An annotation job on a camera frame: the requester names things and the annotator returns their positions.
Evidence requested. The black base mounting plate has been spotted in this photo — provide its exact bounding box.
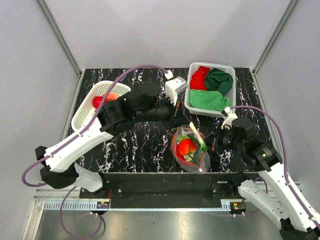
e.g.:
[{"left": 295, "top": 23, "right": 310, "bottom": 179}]
[{"left": 79, "top": 172, "right": 258, "bottom": 210}]

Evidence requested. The dark green cloth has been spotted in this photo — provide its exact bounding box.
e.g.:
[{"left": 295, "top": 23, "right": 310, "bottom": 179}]
[{"left": 204, "top": 68, "right": 233, "bottom": 96}]

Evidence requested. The right aluminium frame post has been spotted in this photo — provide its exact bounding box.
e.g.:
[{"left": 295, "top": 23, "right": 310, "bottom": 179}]
[{"left": 252, "top": 0, "right": 300, "bottom": 74}]

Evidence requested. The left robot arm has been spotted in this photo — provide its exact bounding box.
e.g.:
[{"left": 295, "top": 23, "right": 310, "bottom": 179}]
[{"left": 40, "top": 92, "right": 187, "bottom": 198}]

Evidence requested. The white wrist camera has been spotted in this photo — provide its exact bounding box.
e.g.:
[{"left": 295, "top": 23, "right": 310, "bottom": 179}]
[
  {"left": 221, "top": 107, "right": 238, "bottom": 130},
  {"left": 164, "top": 70, "right": 188, "bottom": 106}
]

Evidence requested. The light green cloth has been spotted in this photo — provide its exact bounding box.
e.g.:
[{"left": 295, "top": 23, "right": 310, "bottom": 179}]
[{"left": 189, "top": 89, "right": 232, "bottom": 112}]

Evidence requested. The clear zip top bag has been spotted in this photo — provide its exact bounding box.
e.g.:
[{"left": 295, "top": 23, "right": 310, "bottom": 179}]
[{"left": 170, "top": 125, "right": 210, "bottom": 174}]

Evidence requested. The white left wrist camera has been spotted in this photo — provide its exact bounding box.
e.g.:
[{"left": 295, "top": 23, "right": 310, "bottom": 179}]
[{"left": 164, "top": 70, "right": 188, "bottom": 106}]

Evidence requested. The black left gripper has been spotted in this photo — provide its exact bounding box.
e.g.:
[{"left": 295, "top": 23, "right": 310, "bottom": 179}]
[{"left": 136, "top": 92, "right": 191, "bottom": 131}]

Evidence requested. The aluminium frame post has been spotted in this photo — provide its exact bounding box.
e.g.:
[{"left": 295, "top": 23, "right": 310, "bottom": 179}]
[
  {"left": 37, "top": 0, "right": 84, "bottom": 76},
  {"left": 252, "top": 0, "right": 300, "bottom": 74}
]

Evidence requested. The red cloth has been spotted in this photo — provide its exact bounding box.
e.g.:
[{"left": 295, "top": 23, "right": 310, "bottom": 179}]
[{"left": 189, "top": 66, "right": 211, "bottom": 91}]

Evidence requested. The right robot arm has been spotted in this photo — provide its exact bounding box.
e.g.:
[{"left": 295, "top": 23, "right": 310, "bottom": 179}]
[{"left": 204, "top": 118, "right": 320, "bottom": 240}]

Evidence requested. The white oval perforated basket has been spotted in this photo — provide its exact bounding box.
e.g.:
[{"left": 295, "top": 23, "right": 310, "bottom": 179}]
[{"left": 71, "top": 80, "right": 131, "bottom": 132}]

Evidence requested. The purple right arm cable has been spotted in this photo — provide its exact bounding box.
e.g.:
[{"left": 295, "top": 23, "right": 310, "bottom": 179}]
[{"left": 226, "top": 104, "right": 320, "bottom": 231}]

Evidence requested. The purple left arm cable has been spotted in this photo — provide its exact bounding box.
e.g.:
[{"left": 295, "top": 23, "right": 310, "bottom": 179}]
[{"left": 21, "top": 64, "right": 173, "bottom": 238}]

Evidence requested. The white slotted cable duct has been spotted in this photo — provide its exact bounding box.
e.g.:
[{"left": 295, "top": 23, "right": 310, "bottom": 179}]
[{"left": 44, "top": 200, "right": 111, "bottom": 211}]

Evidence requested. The fake watermelon slice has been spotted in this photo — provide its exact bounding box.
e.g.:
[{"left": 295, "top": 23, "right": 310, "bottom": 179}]
[{"left": 104, "top": 91, "right": 119, "bottom": 102}]

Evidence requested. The fake red strawberry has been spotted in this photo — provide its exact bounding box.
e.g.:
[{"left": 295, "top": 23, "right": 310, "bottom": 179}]
[{"left": 92, "top": 96, "right": 103, "bottom": 109}]

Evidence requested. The white rectangular plastic basket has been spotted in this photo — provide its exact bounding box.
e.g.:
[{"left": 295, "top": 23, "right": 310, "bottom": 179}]
[{"left": 184, "top": 62, "right": 237, "bottom": 118}]

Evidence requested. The left aluminium frame post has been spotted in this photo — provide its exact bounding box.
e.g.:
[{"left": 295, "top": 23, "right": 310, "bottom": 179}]
[{"left": 37, "top": 0, "right": 84, "bottom": 76}]

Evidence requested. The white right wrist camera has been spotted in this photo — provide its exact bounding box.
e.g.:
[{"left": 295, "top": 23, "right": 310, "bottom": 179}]
[{"left": 221, "top": 107, "right": 238, "bottom": 130}]

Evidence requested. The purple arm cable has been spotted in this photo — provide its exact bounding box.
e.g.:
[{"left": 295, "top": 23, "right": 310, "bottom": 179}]
[
  {"left": 21, "top": 64, "right": 173, "bottom": 238},
  {"left": 226, "top": 104, "right": 320, "bottom": 231}
]

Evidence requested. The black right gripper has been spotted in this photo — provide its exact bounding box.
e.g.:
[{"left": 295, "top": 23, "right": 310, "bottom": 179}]
[{"left": 200, "top": 123, "right": 245, "bottom": 153}]

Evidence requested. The fake green leafy sprig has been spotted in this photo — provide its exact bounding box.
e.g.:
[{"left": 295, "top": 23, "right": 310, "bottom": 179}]
[{"left": 175, "top": 133, "right": 208, "bottom": 162}]

